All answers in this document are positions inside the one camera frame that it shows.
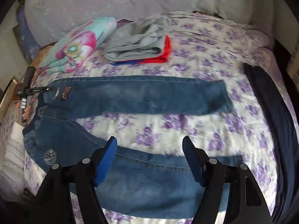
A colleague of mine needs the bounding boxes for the blue denim jeans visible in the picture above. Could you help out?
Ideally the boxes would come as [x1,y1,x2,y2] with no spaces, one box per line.
[23,76,233,219]

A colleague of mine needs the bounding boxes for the dark navy knit garment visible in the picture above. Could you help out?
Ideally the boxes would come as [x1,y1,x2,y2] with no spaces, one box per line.
[243,63,299,224]

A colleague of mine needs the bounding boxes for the person's left hand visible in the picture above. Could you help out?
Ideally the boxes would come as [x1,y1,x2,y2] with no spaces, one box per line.
[22,98,35,120]

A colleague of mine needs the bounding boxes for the colourful floral folded quilt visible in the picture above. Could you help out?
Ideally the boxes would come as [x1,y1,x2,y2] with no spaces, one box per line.
[40,17,117,73]

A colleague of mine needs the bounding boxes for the pale lilac pillow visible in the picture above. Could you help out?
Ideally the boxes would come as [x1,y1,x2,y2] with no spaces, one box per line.
[24,0,274,45]

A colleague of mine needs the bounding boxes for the grey folded garment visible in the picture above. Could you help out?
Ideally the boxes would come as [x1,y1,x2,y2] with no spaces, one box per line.
[103,17,169,62]

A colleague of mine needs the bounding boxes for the red blue folded garment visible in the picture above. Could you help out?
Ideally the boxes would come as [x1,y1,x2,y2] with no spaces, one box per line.
[111,35,172,66]

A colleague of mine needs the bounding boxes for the purple floral bedspread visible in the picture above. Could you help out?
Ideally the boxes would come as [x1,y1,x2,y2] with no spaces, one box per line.
[0,11,292,224]

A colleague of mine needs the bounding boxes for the brown wooden bed frame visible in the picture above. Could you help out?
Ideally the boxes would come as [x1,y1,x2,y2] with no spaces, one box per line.
[0,76,18,123]

